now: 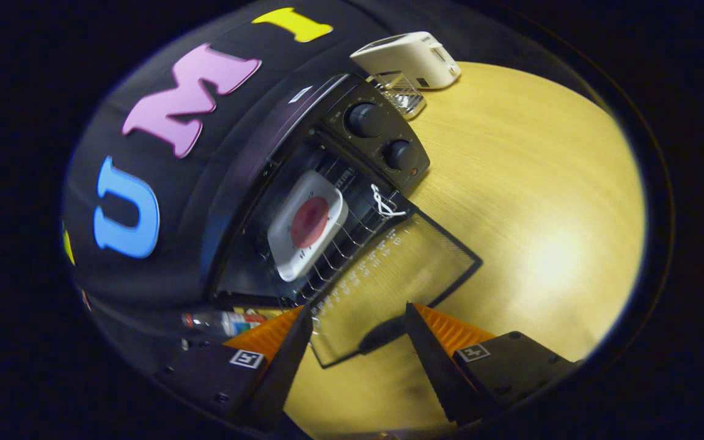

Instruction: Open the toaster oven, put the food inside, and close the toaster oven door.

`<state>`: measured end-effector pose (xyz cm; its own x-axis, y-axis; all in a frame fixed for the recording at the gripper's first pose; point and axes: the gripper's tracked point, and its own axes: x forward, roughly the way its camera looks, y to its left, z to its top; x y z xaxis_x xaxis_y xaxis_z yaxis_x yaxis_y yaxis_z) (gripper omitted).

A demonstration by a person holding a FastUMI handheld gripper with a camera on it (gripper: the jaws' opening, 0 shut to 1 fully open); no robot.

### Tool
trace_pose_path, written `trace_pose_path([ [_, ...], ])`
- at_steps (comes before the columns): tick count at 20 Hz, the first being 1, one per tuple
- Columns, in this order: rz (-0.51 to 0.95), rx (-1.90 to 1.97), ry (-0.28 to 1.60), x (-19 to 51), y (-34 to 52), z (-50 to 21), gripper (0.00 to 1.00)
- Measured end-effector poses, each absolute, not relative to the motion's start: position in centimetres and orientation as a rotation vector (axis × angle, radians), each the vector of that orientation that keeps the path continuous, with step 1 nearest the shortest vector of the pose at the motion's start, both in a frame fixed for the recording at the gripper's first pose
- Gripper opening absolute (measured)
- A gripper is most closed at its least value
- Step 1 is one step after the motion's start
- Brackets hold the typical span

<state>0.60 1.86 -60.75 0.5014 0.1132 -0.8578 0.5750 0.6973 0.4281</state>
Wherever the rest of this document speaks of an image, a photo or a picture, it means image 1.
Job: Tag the black toaster oven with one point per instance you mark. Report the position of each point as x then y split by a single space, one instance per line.
364 119

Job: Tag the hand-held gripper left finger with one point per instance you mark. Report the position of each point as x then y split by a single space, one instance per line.
285 373

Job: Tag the red meat slice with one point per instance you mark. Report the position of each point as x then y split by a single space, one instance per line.
309 223

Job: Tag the white bread toaster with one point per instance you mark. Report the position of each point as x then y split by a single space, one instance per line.
413 58

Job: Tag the clear plastic water bottle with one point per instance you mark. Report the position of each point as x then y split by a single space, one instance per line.
230 322

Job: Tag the white square plate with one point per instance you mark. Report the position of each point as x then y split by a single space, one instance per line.
285 256

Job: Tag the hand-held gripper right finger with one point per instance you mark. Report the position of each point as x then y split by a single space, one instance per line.
434 360

